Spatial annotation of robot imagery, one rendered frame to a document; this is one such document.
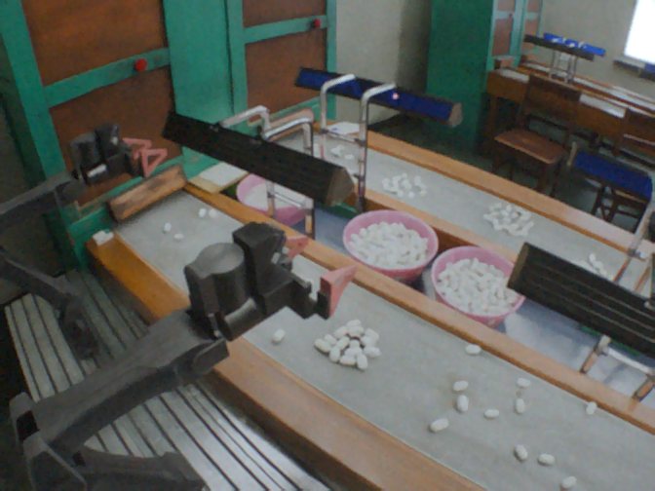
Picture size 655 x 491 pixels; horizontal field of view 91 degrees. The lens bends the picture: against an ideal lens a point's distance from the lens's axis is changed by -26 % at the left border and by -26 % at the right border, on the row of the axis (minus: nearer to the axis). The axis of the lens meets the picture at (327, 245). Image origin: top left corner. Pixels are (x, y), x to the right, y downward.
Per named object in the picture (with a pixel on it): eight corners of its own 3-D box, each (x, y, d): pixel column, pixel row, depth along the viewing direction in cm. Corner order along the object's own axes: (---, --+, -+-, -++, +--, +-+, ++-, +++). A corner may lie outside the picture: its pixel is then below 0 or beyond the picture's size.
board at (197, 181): (211, 195, 136) (211, 192, 135) (187, 183, 144) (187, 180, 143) (280, 159, 156) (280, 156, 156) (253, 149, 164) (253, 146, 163)
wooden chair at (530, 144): (481, 195, 285) (503, 75, 229) (508, 178, 307) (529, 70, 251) (532, 223, 258) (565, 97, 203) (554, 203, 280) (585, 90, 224)
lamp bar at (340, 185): (331, 208, 79) (331, 174, 74) (160, 137, 110) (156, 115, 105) (356, 192, 84) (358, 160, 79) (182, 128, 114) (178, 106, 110)
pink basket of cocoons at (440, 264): (495, 357, 94) (506, 332, 89) (407, 312, 108) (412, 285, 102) (526, 296, 111) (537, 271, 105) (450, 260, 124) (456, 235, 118)
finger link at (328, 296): (330, 234, 62) (281, 264, 56) (368, 256, 58) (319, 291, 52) (329, 271, 66) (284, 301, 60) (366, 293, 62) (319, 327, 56)
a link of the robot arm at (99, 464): (189, 453, 65) (33, 428, 39) (211, 479, 61) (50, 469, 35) (172, 475, 64) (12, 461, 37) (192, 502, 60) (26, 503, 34)
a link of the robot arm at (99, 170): (100, 150, 88) (76, 161, 84) (107, 156, 84) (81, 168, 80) (107, 175, 92) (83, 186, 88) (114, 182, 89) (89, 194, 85)
